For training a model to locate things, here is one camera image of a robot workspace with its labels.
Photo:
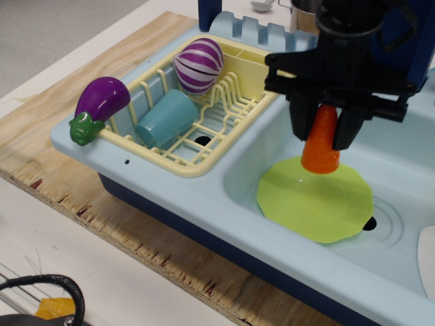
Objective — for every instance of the white object at right edge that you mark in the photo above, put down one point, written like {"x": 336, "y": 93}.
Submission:
{"x": 425, "y": 260}

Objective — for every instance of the stainless steel pot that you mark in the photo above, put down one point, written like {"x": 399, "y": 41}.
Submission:
{"x": 302, "y": 15}

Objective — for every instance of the cream plastic dish rack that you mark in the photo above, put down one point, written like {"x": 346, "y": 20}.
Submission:
{"x": 226, "y": 111}

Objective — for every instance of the yellow object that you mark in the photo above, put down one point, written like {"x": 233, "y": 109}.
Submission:
{"x": 53, "y": 308}

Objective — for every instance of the teal plastic cup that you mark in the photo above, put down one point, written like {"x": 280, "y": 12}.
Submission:
{"x": 171, "y": 116}

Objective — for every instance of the dark blue faucet block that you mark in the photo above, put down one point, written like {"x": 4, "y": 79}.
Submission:
{"x": 413, "y": 57}

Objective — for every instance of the orange toy carrot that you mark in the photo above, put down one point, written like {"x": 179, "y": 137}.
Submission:
{"x": 318, "y": 155}

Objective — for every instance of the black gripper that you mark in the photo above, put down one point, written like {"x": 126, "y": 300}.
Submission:
{"x": 340, "y": 71}

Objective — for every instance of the purple toy eggplant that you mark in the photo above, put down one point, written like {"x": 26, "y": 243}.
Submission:
{"x": 101, "y": 99}

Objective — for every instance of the light blue toy sink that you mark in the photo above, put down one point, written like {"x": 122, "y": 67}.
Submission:
{"x": 371, "y": 278}

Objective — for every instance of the lime green plastic plate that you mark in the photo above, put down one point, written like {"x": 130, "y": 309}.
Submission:
{"x": 323, "y": 208}

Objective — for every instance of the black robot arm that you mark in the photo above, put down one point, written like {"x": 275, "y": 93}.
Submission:
{"x": 362, "y": 18}

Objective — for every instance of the purple striped toy onion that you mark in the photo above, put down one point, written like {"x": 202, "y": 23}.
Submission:
{"x": 198, "y": 65}

